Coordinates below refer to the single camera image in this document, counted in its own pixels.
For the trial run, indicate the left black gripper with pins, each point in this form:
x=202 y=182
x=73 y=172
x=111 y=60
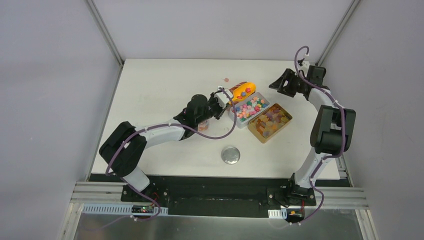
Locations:
x=216 y=104

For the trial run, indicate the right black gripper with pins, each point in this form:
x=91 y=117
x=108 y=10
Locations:
x=289 y=75

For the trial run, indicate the clear plastic jar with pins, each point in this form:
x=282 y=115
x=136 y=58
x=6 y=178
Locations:
x=203 y=126

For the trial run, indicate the orange plastic scoop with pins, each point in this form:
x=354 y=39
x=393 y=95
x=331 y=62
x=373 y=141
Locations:
x=242 y=90

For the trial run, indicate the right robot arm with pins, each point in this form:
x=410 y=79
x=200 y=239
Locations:
x=332 y=131

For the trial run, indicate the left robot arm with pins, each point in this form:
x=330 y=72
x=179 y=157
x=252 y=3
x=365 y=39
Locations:
x=123 y=149

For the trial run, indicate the grey star candy tin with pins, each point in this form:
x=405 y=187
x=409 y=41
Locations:
x=248 y=109

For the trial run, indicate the silver round jar lid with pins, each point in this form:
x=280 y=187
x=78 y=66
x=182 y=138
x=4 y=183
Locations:
x=230 y=155

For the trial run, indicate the yellow gummy candy tin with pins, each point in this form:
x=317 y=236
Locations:
x=268 y=123

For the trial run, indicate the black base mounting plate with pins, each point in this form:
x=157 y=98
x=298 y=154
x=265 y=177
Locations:
x=220 y=196

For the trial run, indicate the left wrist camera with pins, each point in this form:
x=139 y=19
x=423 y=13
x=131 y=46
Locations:
x=223 y=96

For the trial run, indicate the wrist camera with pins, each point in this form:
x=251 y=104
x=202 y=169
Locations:
x=304 y=60
x=223 y=96

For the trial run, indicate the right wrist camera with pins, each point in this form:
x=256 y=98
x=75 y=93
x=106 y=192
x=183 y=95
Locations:
x=304 y=60

